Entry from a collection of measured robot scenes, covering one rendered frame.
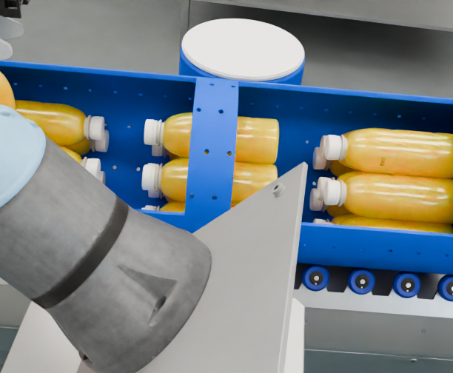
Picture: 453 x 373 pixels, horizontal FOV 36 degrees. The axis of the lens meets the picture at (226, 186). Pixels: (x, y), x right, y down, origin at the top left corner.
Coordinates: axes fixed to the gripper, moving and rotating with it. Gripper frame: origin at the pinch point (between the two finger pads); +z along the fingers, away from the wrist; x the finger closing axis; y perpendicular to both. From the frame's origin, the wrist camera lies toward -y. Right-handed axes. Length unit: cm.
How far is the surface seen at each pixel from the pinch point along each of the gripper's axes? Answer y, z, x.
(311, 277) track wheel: 50, 32, -4
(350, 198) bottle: 54, 18, -2
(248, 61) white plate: 39, 25, 52
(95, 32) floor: -34, 126, 259
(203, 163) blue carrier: 31.2, 10.7, -4.9
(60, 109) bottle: 7.5, 13.7, 10.7
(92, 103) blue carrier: 11.0, 17.9, 19.5
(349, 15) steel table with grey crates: 96, 99, 244
